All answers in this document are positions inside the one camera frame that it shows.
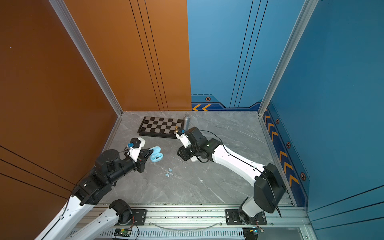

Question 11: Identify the blue earbud case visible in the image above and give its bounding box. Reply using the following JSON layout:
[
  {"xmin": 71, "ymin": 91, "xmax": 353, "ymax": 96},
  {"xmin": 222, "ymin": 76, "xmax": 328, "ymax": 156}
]
[{"xmin": 150, "ymin": 146, "xmax": 164, "ymax": 163}]

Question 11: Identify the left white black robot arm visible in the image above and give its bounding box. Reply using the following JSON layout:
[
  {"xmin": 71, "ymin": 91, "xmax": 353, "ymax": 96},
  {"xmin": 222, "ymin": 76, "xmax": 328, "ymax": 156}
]
[{"xmin": 37, "ymin": 149, "xmax": 154, "ymax": 240}]

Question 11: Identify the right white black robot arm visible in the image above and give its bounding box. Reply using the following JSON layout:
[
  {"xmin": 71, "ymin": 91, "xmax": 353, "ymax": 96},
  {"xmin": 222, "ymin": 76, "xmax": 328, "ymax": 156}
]
[{"xmin": 175, "ymin": 127, "xmax": 287, "ymax": 225}]

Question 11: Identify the black white chessboard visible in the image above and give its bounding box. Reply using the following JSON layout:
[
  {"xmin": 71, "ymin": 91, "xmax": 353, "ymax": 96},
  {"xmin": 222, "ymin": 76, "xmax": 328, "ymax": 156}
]
[{"xmin": 138, "ymin": 117, "xmax": 184, "ymax": 139}]

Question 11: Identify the left green circuit board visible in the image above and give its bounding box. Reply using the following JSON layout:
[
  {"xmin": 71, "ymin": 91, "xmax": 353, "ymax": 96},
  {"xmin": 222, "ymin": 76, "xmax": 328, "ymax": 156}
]
[{"xmin": 114, "ymin": 229, "xmax": 132, "ymax": 239}]

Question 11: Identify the right circuit board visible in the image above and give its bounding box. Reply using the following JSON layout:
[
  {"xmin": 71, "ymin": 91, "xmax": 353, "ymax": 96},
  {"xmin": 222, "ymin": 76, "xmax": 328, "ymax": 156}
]
[{"xmin": 242, "ymin": 228, "xmax": 265, "ymax": 240}]

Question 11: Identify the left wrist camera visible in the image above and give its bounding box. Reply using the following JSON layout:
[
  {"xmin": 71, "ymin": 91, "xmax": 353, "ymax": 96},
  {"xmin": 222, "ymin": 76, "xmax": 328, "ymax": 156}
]
[{"xmin": 127, "ymin": 138, "xmax": 146, "ymax": 162}]

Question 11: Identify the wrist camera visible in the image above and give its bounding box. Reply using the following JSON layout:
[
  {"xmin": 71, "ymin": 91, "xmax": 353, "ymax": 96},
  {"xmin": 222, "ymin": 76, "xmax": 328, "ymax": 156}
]
[
  {"xmin": 127, "ymin": 138, "xmax": 146, "ymax": 162},
  {"xmin": 175, "ymin": 128, "xmax": 191, "ymax": 148}
]

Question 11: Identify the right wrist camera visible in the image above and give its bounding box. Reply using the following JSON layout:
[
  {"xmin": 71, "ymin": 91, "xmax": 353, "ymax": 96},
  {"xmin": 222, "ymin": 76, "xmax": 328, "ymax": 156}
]
[{"xmin": 175, "ymin": 128, "xmax": 191, "ymax": 148}]

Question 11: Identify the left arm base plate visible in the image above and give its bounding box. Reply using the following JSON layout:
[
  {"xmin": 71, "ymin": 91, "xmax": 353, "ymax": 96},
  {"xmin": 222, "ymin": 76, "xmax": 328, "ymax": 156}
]
[{"xmin": 118, "ymin": 209, "xmax": 147, "ymax": 226}]

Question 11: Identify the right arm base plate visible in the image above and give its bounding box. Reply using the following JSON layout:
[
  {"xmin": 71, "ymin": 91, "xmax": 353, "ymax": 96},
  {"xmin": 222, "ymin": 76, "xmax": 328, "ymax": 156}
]
[{"xmin": 225, "ymin": 209, "xmax": 268, "ymax": 226}]

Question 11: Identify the aluminium front rail frame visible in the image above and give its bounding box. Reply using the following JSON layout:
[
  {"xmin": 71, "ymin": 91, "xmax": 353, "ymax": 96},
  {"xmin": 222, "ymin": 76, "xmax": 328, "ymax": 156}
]
[{"xmin": 71, "ymin": 205, "xmax": 317, "ymax": 240}]

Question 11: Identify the left aluminium corner post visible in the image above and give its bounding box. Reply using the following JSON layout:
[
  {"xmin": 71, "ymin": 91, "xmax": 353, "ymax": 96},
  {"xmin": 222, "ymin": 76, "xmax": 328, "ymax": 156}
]
[{"xmin": 49, "ymin": 0, "xmax": 123, "ymax": 117}]

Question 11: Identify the aluminium corner post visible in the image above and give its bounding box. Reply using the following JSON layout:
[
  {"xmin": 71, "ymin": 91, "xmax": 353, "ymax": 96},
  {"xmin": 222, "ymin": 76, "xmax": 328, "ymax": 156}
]
[
  {"xmin": 258, "ymin": 0, "xmax": 319, "ymax": 117},
  {"xmin": 49, "ymin": 0, "xmax": 123, "ymax": 117}
]

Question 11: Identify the right aluminium corner post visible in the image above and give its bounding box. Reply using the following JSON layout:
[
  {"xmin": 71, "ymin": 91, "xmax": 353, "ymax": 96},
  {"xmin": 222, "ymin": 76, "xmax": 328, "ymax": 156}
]
[{"xmin": 258, "ymin": 0, "xmax": 319, "ymax": 117}]

